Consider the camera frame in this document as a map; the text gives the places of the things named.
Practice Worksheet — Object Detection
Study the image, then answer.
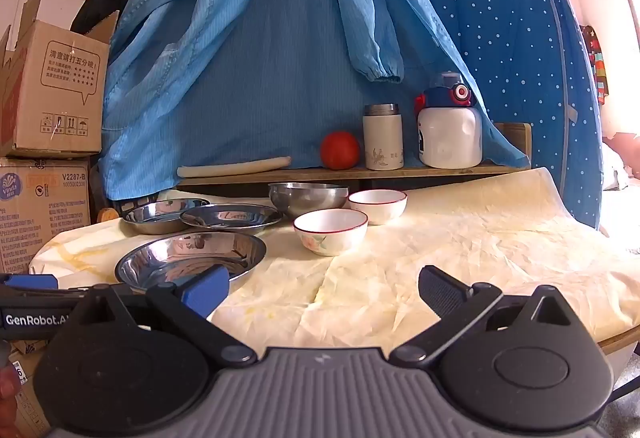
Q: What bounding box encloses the white bottle with blue lid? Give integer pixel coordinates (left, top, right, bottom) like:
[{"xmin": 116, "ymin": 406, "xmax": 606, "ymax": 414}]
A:
[{"xmin": 414, "ymin": 72, "xmax": 484, "ymax": 169}]

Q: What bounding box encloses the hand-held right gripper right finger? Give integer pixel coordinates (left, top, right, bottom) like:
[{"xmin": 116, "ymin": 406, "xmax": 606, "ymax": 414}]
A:
[{"xmin": 390, "ymin": 265, "xmax": 576, "ymax": 369}]

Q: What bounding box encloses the blue work coat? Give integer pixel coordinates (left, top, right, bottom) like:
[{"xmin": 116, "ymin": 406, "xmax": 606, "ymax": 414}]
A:
[{"xmin": 97, "ymin": 0, "xmax": 531, "ymax": 201}]

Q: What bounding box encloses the open brown cardboard box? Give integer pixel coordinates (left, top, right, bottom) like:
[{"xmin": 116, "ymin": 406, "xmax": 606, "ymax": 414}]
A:
[{"xmin": 0, "ymin": 0, "xmax": 121, "ymax": 159}]

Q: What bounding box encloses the large steel plate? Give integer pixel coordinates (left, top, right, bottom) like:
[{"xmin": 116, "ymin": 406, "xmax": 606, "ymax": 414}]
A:
[{"xmin": 114, "ymin": 232, "xmax": 267, "ymax": 291}]

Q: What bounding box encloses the printed brown cardboard box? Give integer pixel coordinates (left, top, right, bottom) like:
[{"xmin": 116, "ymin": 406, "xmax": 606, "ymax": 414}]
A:
[{"xmin": 0, "ymin": 157, "xmax": 93, "ymax": 276}]

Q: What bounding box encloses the blue polka dot tent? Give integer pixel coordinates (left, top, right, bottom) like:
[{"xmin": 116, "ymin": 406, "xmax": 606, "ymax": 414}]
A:
[{"xmin": 370, "ymin": 0, "xmax": 606, "ymax": 231}]

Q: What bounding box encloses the white rolling pin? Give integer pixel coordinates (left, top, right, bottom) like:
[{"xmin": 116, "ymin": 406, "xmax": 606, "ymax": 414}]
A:
[{"xmin": 176, "ymin": 156, "xmax": 292, "ymax": 179}]

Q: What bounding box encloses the person's left hand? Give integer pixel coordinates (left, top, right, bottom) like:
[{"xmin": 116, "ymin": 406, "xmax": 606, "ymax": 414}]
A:
[{"xmin": 0, "ymin": 363, "xmax": 20, "ymax": 403}]

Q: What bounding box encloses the red tomato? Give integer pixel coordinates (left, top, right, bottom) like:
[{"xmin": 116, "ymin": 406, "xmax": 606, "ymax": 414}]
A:
[{"xmin": 320, "ymin": 131, "xmax": 361, "ymax": 170}]

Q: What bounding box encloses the wooden cutting board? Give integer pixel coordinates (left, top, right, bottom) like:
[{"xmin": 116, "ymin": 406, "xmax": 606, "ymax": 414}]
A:
[{"xmin": 177, "ymin": 123, "xmax": 533, "ymax": 186}]

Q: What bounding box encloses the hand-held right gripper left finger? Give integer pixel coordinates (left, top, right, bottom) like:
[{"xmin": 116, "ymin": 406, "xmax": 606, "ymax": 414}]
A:
[{"xmin": 75, "ymin": 264, "xmax": 258, "ymax": 369}]

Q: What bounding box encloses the white red-rimmed ceramic bowl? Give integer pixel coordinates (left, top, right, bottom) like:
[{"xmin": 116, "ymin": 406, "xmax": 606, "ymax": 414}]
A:
[
  {"xmin": 293, "ymin": 209, "xmax": 369, "ymax": 257},
  {"xmin": 348, "ymin": 189, "xmax": 408, "ymax": 225}
]

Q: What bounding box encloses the small labelled cardboard box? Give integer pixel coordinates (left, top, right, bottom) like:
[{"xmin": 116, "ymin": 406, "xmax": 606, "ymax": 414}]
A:
[{"xmin": 0, "ymin": 340, "xmax": 51, "ymax": 438}]

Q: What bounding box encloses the colourful striped cloth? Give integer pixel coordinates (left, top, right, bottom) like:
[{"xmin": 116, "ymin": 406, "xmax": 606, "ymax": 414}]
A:
[{"xmin": 580, "ymin": 25, "xmax": 611, "ymax": 106}]

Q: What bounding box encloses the cream tablecloth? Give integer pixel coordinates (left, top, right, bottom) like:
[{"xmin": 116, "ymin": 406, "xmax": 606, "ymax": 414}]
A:
[{"xmin": 29, "ymin": 166, "xmax": 640, "ymax": 354}]

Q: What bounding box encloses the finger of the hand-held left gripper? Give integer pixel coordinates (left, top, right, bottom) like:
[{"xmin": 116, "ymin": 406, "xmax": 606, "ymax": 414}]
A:
[{"xmin": 0, "ymin": 274, "xmax": 60, "ymax": 290}]

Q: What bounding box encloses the steel bowl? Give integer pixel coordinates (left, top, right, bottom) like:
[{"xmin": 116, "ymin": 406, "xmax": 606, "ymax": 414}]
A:
[{"xmin": 268, "ymin": 183, "xmax": 350, "ymax": 220}]

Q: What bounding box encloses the white flask with steel lid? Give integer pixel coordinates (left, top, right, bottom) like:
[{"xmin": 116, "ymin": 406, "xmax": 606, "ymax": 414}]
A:
[{"xmin": 362, "ymin": 104, "xmax": 404, "ymax": 171}]

